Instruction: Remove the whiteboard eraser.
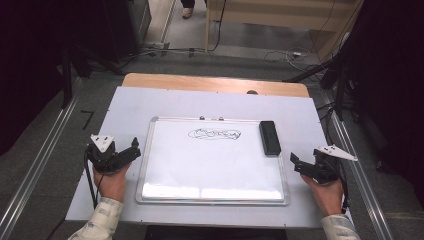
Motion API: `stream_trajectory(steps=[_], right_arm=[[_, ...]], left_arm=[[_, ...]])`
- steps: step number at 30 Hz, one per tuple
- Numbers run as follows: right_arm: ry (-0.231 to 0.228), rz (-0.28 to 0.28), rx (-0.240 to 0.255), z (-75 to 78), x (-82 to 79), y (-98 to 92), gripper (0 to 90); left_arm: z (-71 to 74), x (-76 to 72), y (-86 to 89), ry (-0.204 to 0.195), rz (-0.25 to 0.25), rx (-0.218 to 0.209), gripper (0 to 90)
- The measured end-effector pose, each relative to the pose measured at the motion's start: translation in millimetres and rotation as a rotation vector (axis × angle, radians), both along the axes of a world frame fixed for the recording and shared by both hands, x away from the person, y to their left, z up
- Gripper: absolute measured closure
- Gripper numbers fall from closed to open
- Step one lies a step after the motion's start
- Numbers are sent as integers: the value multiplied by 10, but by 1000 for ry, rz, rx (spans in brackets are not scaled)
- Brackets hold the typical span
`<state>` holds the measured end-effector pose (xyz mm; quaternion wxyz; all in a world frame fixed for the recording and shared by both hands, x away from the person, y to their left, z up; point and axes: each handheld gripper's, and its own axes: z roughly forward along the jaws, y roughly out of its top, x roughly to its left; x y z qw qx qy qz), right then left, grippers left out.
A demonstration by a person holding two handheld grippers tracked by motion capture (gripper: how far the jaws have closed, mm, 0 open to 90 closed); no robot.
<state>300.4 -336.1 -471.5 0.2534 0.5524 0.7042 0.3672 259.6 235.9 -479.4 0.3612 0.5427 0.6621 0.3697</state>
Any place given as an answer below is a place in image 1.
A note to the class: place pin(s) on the light wooden furniture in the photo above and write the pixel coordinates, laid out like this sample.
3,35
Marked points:
276,15

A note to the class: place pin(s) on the metal floor rail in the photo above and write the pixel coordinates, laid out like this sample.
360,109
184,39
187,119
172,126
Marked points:
361,180
36,160

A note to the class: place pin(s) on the dark cabinet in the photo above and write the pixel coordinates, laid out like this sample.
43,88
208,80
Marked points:
128,26

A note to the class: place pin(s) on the grey floor bracket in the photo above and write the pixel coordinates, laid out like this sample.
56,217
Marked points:
159,46

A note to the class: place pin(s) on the metal framed whiteboard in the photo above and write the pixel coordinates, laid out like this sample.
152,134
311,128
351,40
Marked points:
213,166

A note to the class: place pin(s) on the black whiteboard eraser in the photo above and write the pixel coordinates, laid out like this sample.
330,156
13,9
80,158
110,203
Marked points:
269,138

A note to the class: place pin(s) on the person's right hand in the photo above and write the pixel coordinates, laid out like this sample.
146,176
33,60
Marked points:
328,198

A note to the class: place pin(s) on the small dark round object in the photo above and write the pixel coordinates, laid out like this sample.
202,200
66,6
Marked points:
252,92

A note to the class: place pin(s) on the dark curtain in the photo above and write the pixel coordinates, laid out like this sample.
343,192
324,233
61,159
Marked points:
393,83
30,60

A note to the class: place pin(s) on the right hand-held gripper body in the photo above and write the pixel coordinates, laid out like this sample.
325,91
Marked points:
326,168

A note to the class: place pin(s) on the black metal stand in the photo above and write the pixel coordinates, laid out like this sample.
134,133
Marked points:
67,76
340,90

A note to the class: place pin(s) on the person's left hand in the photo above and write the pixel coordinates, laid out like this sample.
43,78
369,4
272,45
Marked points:
111,185

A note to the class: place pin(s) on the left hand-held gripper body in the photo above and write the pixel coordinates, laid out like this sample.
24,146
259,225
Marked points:
103,158

